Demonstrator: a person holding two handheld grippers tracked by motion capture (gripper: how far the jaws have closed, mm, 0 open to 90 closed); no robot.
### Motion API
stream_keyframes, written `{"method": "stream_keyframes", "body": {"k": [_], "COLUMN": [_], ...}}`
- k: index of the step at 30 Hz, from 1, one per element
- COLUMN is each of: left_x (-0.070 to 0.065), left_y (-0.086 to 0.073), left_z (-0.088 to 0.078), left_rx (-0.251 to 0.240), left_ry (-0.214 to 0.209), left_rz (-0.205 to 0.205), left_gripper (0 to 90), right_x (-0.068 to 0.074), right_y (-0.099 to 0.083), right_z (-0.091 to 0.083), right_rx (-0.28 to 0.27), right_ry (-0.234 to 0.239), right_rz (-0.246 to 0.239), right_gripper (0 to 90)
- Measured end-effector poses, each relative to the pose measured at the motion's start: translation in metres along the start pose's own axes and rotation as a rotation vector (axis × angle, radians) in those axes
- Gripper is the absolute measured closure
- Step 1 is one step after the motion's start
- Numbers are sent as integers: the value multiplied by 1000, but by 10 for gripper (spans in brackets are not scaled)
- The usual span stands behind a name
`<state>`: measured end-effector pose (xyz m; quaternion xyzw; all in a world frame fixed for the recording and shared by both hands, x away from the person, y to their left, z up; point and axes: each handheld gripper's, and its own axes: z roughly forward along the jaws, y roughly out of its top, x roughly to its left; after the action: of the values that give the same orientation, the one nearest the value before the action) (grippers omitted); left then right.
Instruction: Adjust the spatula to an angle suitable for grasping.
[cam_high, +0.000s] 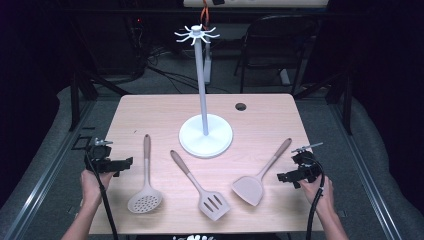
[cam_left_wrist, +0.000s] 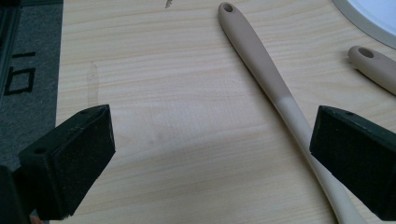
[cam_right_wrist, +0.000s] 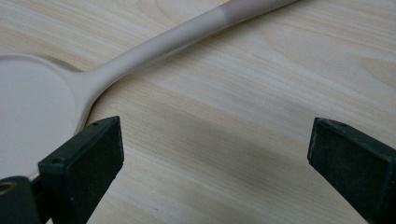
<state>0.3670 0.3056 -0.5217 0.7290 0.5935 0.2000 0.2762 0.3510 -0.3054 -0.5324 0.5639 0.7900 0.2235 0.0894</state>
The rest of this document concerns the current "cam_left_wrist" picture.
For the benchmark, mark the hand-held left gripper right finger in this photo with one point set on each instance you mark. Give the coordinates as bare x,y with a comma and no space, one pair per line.
358,161

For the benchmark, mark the beige spatula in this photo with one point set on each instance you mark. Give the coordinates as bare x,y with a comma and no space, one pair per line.
249,46

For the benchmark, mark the beige slotted spoon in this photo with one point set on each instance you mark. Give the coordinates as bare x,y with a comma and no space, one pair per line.
376,67

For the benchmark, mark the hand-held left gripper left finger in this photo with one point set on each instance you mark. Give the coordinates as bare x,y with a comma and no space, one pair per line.
68,161

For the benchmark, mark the white round plate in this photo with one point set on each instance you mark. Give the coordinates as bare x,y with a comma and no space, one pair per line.
373,15

